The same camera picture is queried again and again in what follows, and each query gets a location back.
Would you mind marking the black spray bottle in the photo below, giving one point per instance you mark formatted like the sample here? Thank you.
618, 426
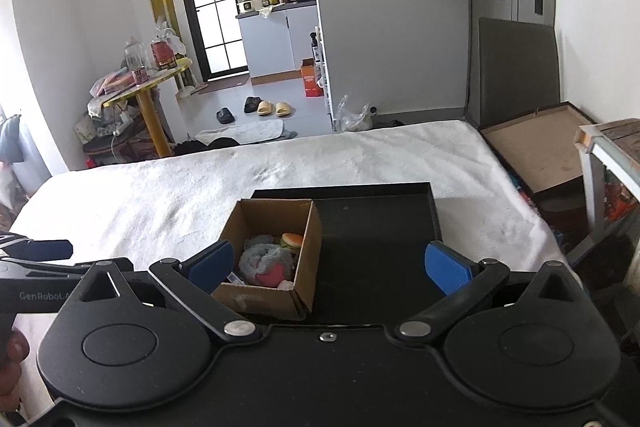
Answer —
315, 47

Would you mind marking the white fluffy blanket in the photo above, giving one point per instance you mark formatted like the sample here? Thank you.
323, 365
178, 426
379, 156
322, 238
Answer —
200, 167

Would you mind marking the grey cushion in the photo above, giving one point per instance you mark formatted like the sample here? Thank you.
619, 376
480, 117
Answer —
15, 139

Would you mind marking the crumpled plastic bag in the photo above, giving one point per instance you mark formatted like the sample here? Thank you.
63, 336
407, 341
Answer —
170, 37

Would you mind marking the orange carton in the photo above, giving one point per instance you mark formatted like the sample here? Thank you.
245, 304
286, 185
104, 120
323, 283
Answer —
312, 79

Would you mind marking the wooden topped side table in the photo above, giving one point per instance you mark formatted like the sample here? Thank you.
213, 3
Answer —
617, 132

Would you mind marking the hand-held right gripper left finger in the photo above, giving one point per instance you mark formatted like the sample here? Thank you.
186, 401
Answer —
212, 264

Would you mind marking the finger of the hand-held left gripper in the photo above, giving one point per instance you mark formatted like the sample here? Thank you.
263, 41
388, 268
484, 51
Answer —
45, 268
52, 249

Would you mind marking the white floor towel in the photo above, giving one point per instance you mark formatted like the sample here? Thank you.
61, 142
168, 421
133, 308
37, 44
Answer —
250, 131

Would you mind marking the brown padded board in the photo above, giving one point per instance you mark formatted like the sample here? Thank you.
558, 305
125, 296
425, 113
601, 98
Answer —
517, 72

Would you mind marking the clear plastic bag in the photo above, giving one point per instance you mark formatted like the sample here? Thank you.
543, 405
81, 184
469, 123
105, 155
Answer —
355, 117

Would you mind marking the round yellow-rimmed table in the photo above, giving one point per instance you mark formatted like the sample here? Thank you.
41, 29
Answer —
150, 117

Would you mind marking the grey fluffy toy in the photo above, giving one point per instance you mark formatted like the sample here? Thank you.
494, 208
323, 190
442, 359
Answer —
267, 257

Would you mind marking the beige slipper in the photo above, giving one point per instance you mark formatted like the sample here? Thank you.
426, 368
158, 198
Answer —
265, 108
283, 109

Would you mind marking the person's left hand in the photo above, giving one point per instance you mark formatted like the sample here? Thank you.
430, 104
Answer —
14, 352

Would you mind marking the pile of pink packets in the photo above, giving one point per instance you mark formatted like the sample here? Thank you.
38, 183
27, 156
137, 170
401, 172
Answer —
112, 82

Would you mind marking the clear glass jar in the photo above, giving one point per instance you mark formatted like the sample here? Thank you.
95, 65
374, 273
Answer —
135, 54

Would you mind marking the plush burger toy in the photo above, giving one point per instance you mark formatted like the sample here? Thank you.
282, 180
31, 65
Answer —
291, 241

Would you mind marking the dark clothes on floor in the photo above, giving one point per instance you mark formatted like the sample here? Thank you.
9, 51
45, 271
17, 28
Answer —
205, 146

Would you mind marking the black framed glass door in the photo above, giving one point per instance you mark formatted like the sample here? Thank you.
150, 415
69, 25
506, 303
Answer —
180, 7

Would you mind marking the black tray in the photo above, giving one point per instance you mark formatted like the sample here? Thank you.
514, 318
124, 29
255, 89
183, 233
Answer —
375, 247

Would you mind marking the red box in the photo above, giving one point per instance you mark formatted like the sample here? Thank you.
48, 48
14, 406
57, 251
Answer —
162, 54

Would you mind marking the pink soft toy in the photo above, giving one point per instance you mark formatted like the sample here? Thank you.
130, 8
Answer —
267, 277

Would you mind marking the white kitchen counter cabinet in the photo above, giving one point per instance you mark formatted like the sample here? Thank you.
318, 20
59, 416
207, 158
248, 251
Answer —
270, 42

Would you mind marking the brown cardboard box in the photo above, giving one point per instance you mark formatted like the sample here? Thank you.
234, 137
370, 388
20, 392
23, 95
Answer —
307, 267

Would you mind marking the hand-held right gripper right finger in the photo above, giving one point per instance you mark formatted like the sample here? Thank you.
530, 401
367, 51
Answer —
447, 267

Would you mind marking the brown doormat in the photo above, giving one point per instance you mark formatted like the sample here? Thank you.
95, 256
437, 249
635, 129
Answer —
222, 85

